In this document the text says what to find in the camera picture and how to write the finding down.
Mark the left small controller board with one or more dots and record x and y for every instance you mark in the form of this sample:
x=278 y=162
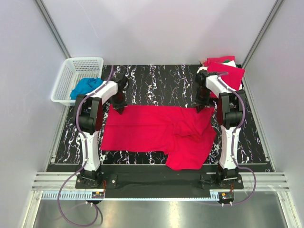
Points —
x=98 y=195

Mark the white plastic basket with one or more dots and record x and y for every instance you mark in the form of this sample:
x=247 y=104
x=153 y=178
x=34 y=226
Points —
x=71 y=72

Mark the left aluminium corner post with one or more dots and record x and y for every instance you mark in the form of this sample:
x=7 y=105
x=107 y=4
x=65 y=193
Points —
x=52 y=27

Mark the small controller board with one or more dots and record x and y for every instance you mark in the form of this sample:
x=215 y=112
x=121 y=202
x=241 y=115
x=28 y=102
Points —
x=226 y=196
x=98 y=195

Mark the black marble pattern mat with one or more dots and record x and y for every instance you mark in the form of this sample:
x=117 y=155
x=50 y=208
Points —
x=168 y=85

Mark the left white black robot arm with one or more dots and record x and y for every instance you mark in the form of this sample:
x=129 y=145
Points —
x=88 y=118

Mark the red t-shirt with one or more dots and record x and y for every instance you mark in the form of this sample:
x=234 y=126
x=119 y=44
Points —
x=234 y=76
x=183 y=134

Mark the folded red t-shirt on stack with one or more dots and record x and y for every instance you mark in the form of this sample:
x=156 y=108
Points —
x=234 y=76

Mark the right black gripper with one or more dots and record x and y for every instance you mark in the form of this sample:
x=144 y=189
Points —
x=197 y=102

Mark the right small controller board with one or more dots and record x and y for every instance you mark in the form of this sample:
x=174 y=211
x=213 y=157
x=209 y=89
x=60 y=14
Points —
x=226 y=196

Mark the stack of folded shirts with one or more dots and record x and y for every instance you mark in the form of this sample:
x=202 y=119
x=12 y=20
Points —
x=217 y=60

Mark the aluminium front rail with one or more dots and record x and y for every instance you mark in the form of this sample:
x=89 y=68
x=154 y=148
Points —
x=60 y=185

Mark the right aluminium corner post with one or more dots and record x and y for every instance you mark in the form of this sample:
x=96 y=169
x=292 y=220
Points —
x=266 y=25

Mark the blue crumpled t-shirt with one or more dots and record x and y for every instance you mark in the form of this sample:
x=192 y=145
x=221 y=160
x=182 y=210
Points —
x=84 y=86

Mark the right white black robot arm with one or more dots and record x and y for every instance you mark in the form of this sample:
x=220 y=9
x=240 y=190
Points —
x=230 y=117

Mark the aluminium corner post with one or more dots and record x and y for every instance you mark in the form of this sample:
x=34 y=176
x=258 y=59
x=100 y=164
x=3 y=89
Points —
x=52 y=27
x=266 y=25

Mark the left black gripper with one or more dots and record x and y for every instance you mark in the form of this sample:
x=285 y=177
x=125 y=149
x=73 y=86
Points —
x=119 y=108

